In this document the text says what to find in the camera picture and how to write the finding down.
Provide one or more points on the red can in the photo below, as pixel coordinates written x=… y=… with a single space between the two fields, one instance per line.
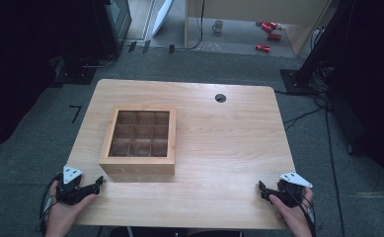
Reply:
x=267 y=26
x=263 y=48

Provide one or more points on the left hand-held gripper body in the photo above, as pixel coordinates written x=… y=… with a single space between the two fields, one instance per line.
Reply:
x=68 y=190

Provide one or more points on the grey mug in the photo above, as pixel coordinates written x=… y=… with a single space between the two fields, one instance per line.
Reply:
x=217 y=26

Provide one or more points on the person's right hand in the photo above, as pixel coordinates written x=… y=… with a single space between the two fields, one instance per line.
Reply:
x=293 y=219

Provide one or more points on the wooden compartment box with lid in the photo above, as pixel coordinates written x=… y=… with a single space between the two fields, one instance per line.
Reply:
x=137 y=161

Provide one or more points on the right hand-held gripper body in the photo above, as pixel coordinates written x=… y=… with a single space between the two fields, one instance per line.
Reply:
x=291 y=192

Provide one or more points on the white board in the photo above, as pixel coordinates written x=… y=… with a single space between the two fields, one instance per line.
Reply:
x=162 y=16

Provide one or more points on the black floor tape strip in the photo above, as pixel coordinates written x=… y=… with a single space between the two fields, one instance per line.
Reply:
x=132 y=46
x=146 y=46

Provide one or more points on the person's left hand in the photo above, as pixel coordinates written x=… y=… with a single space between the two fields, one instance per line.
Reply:
x=62 y=214

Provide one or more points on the black stand base plate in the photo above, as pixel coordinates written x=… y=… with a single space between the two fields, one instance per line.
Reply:
x=294 y=82

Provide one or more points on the dark monitor on stand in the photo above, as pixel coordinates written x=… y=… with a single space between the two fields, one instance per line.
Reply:
x=115 y=23

